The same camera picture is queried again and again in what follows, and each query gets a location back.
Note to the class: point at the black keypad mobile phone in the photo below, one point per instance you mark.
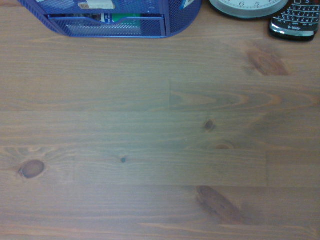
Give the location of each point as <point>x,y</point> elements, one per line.
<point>295,23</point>

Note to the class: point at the blue mesh desk organizer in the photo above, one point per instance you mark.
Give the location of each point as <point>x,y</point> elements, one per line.
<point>175,22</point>

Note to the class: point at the green and white card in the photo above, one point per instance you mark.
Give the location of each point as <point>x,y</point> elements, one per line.
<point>120,18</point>

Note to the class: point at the round white wall clock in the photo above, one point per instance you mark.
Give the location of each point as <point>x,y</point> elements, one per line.
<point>247,9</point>

